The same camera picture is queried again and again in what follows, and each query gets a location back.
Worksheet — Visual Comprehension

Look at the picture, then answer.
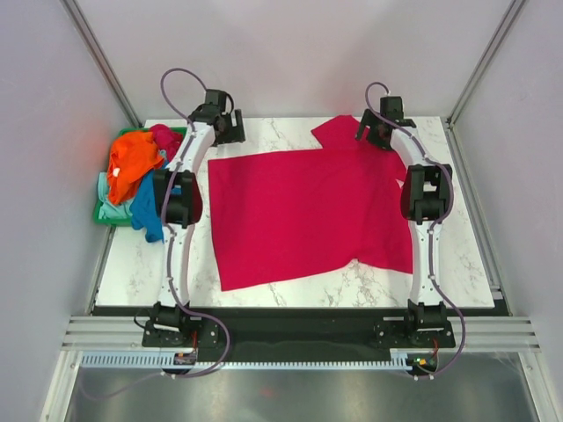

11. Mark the right side aluminium rail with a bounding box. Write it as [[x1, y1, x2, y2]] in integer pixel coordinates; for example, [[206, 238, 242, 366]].
[[442, 119, 513, 317]]

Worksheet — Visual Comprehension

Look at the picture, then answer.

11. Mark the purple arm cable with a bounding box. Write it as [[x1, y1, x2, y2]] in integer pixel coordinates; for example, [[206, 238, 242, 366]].
[[159, 68, 232, 379], [364, 82, 467, 379]]

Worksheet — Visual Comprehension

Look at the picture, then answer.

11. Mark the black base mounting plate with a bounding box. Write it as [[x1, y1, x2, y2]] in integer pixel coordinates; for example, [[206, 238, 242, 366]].
[[142, 305, 457, 361]]

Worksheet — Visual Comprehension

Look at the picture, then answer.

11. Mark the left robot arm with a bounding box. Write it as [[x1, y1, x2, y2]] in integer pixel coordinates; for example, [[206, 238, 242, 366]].
[[153, 89, 245, 307]]

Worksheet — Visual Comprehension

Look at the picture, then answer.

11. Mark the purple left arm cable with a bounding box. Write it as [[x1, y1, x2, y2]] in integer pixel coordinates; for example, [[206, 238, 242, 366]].
[[159, 68, 232, 379]]

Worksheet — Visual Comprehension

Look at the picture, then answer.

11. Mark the blue t shirt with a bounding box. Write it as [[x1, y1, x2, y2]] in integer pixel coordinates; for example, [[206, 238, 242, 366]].
[[130, 171, 164, 244]]

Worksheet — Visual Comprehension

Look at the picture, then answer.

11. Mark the left aluminium corner post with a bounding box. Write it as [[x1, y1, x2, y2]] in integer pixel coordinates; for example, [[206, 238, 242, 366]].
[[61, 0, 143, 127]]

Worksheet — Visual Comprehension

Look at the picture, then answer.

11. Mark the right aluminium corner post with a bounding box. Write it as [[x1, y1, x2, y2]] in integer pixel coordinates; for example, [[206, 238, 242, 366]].
[[445, 0, 528, 130]]

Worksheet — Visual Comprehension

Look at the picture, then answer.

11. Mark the white slotted cable duct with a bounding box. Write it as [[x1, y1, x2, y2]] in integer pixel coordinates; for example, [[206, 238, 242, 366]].
[[80, 351, 412, 371]]

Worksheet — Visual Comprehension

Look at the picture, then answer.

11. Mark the aluminium corner post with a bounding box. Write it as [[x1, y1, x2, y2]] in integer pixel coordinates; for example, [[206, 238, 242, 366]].
[[61, 0, 143, 127], [445, 0, 528, 130]]

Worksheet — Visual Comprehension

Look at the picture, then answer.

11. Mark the magenta t shirt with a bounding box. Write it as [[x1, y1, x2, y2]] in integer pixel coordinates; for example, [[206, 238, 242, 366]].
[[149, 124, 184, 162], [208, 115, 413, 291]]

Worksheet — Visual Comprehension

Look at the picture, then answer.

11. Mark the light teal t shirt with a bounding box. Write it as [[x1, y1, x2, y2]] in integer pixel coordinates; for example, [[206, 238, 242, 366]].
[[97, 172, 132, 220]]

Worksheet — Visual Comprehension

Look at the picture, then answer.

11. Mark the orange t shirt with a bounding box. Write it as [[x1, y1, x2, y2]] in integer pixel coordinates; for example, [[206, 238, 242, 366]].
[[106, 131, 165, 205]]

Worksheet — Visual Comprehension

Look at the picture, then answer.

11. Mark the green plastic basket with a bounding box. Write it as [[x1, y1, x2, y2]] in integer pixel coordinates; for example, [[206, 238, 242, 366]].
[[93, 124, 186, 226]]

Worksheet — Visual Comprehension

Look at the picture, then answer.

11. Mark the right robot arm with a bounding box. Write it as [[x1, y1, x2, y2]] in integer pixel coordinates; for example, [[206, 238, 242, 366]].
[[355, 94, 453, 346]]

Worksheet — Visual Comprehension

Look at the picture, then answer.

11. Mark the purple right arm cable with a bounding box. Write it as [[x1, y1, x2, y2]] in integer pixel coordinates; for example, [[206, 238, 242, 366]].
[[364, 82, 467, 379]]

